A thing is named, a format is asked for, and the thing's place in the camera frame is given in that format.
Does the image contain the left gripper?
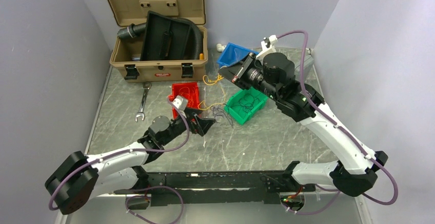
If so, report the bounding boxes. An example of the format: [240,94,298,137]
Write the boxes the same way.
[161,107,215,146]

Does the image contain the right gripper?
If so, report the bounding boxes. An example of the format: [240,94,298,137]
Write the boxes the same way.
[218,51,281,101]

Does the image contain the purple wires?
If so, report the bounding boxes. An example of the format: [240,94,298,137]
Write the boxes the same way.
[234,95,264,114]

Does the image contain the orange wires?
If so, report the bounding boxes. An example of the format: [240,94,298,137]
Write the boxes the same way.
[178,86,200,109]

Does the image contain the purple wire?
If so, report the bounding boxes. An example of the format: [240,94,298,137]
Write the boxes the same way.
[211,106,235,129]

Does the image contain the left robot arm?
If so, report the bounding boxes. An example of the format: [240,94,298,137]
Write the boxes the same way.
[44,109,216,215]

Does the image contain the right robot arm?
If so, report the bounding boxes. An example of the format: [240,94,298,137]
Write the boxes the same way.
[219,53,388,197]

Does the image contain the grey plastic case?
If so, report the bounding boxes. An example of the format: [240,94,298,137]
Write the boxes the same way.
[295,55,314,81]

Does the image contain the blue plastic bin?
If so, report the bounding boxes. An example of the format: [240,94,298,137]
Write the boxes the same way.
[216,43,258,68]

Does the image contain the green plastic bin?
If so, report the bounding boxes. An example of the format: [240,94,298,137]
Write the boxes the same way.
[224,88,268,125]

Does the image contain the silver open-end wrench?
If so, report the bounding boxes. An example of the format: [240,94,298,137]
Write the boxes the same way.
[135,82,152,122]

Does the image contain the red plastic bin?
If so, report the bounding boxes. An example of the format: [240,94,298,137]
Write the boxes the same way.
[168,82,201,114]

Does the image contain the white pipe fitting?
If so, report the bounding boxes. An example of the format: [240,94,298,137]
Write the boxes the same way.
[216,44,226,52]

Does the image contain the black tray insert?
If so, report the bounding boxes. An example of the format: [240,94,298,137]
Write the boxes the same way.
[140,11,191,61]

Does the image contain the tan plastic toolbox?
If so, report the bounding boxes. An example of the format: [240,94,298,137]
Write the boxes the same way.
[107,0,208,83]

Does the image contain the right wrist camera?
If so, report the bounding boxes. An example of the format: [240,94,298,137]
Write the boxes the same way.
[256,35,278,61]

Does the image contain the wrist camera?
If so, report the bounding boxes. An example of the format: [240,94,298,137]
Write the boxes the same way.
[256,35,278,61]
[169,95,188,112]

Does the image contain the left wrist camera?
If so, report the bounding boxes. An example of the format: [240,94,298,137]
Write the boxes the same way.
[169,95,188,112]

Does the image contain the yellow wires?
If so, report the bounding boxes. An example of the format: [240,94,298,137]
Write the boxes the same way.
[199,74,228,112]

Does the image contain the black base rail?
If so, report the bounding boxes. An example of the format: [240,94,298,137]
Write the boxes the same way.
[115,170,315,207]

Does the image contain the black corrugated hose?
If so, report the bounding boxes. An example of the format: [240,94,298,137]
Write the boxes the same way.
[117,18,204,60]

